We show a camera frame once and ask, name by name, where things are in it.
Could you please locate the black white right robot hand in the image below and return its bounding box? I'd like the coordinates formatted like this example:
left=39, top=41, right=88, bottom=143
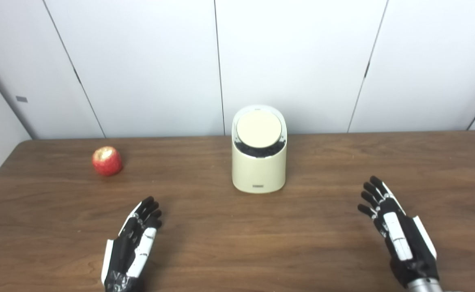
left=358, top=176, right=441, bottom=289

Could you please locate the round cream bin lid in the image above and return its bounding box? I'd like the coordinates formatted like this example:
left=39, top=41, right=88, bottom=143
left=236, top=110, right=282, bottom=149

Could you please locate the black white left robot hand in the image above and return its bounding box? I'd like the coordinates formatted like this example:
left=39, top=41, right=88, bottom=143
left=101, top=196, right=163, bottom=292

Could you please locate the red apple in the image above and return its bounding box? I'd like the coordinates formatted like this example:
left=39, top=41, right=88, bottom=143
left=92, top=146, right=123, bottom=176

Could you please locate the cream-colored bin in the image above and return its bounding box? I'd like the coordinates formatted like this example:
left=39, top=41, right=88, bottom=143
left=232, top=105, right=288, bottom=194

